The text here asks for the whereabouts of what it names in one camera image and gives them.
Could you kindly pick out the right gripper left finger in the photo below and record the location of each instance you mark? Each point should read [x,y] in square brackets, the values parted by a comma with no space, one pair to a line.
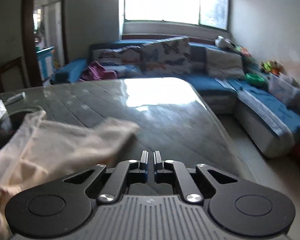
[124,174]

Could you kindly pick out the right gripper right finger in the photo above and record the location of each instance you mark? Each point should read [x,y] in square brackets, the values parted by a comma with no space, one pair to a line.
[177,175]

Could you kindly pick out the cream white garment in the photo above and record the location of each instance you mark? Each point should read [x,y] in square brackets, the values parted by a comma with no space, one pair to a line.
[43,150]

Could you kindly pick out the blue corner sofa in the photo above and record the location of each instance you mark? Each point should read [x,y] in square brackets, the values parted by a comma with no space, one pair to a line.
[273,127]

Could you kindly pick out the pink purple cloth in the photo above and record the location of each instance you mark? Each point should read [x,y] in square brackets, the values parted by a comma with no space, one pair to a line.
[95,72]

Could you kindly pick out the black round induction cooktop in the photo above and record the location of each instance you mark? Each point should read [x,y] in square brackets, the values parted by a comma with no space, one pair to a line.
[10,122]

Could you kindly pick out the long butterfly print pillow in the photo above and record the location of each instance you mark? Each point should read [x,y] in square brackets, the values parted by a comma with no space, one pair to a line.
[125,62]

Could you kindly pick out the grey remote control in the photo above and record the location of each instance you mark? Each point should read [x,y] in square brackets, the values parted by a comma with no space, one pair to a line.
[15,98]

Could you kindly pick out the green plastic bowl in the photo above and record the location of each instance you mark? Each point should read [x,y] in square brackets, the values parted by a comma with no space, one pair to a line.
[254,79]

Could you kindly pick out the grey cushion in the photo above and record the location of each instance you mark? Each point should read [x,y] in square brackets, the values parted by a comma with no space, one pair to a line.
[224,65]

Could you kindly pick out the large butterfly print pillow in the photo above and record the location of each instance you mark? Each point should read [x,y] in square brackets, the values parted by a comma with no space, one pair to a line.
[169,56]

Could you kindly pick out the clear plastic storage box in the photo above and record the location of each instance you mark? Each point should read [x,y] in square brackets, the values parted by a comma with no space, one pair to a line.
[286,93]

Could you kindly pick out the blue white small cabinet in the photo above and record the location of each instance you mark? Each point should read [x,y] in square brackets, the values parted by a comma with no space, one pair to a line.
[46,63]

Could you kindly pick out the colourful plush toys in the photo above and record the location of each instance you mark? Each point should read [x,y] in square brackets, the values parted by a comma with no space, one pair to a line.
[271,67]

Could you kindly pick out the white plush toy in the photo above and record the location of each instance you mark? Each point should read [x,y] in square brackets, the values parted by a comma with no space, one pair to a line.
[224,43]

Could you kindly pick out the dark wooden door frame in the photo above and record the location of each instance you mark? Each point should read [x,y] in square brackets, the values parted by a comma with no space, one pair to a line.
[27,26]

